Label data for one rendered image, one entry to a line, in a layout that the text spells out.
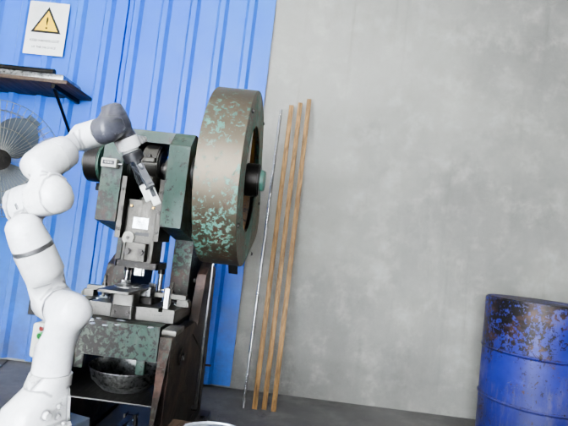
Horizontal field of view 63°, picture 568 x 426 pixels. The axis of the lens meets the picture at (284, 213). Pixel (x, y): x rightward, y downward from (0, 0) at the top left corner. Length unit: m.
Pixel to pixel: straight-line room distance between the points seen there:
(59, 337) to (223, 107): 1.04
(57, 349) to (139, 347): 0.61
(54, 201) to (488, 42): 3.21
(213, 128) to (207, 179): 0.21
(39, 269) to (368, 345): 2.46
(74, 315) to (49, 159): 0.46
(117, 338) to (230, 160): 0.88
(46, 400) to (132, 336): 0.62
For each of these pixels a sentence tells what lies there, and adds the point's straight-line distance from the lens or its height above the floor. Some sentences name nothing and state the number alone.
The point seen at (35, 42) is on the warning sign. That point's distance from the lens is 4.07.
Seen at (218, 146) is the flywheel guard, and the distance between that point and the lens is 1.84.
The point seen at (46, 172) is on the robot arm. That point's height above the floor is 1.17.
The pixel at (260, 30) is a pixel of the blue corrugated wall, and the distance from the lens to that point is 3.66.
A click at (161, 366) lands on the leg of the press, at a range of 2.01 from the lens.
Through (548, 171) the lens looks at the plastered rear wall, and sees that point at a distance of 3.80.
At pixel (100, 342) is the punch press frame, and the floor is 0.55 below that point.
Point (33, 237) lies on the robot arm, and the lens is 1.45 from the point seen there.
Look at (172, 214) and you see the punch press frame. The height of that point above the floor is 1.12.
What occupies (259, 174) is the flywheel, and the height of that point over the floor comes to 1.35.
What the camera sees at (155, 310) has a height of 0.70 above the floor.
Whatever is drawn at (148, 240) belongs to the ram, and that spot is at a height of 0.99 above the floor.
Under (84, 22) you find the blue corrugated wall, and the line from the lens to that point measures 4.00.
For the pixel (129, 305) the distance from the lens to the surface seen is 2.14.
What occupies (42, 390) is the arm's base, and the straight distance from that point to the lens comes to 1.56.
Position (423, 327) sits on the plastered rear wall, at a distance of 3.48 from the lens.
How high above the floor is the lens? 1.05
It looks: 4 degrees up
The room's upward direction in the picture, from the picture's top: 7 degrees clockwise
